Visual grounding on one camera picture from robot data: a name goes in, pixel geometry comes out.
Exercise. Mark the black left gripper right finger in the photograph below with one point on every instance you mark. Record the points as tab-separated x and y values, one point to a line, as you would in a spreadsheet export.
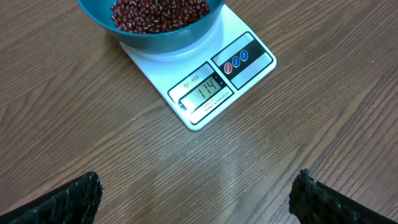
312	202

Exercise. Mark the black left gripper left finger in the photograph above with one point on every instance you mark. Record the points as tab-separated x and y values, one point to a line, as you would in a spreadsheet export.
77	201

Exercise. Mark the white digital kitchen scale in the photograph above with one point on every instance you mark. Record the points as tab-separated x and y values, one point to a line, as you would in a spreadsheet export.
202	80

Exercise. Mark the blue bowl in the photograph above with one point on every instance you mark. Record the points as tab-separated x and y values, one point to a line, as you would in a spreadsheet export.
99	11

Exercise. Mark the red beans in bowl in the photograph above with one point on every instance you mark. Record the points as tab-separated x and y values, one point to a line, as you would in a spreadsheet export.
156	16

